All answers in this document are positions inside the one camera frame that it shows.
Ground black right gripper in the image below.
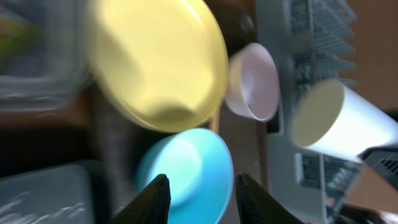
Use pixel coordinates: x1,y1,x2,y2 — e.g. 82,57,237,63
358,146,398,190

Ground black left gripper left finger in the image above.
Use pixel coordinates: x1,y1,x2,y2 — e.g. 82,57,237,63
110,174,171,224

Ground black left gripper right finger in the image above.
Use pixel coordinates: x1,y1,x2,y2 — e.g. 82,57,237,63
235,173,303,224

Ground light blue bowl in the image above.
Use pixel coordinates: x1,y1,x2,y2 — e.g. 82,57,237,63
135,128,234,224

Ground white cup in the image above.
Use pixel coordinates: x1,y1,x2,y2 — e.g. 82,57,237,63
290,80,397,162

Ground wooden chopstick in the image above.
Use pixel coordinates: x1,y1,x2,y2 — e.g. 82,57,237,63
208,109,220,134

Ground pink bowl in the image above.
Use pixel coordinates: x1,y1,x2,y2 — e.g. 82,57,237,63
225,43,280,122

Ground black waste tray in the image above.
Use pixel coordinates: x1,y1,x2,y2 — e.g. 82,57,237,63
1,160,111,224

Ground grey dishwasher rack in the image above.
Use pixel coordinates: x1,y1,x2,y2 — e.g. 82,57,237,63
254,0,364,224

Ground yellow plate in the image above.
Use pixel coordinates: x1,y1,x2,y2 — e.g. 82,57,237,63
85,0,228,133

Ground clear plastic bin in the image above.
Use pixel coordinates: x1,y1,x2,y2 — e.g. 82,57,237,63
1,0,91,113

